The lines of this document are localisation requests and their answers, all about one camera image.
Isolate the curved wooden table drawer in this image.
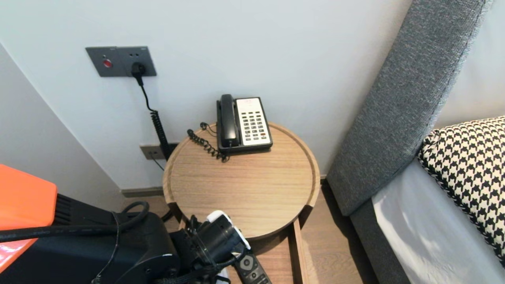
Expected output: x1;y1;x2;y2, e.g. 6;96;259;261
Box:
174;217;310;284

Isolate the black TV remote control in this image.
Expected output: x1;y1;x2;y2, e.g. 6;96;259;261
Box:
233;252;272;284

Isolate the black and white desk telephone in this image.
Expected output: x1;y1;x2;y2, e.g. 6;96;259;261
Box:
216;97;273;153

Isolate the black telephone handset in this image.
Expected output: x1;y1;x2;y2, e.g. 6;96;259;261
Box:
219;94;241;148

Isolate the round wooden side table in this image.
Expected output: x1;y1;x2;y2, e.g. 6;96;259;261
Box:
163;121;321;241

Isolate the wooden skirting board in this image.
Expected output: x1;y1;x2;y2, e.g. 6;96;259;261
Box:
120;186;166;198

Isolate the black power plug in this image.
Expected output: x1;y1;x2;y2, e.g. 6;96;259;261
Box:
131;62;147;86

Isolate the grey fabric bed headboard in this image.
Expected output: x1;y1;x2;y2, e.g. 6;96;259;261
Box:
327;0;496;284

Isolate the white bed sheet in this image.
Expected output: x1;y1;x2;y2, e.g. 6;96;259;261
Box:
372;160;505;284

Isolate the black white houndstooth pillow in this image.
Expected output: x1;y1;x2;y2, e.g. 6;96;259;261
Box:
417;116;505;269

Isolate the black coiled handset cord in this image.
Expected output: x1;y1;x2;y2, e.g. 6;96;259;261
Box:
187;128;230;162

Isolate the thin black telephone wire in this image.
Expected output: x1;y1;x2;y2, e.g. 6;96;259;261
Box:
150;121;218;171

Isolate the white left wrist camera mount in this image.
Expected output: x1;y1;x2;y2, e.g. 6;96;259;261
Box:
206;210;252;250

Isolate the black coiled power cable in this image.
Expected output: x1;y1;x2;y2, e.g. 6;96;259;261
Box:
136;74;175;222

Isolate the beige wall data socket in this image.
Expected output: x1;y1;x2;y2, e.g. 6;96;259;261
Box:
139;144;166;160

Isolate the grey wall power socket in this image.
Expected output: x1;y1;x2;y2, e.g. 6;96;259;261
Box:
118;46;157;77

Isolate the black braided left cable sleeve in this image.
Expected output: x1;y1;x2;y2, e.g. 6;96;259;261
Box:
152;274;221;284

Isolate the grey wall plate red button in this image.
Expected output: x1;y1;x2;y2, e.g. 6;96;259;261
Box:
86;47;120;77

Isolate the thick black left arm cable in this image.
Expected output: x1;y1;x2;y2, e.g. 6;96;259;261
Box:
0;201;150;243

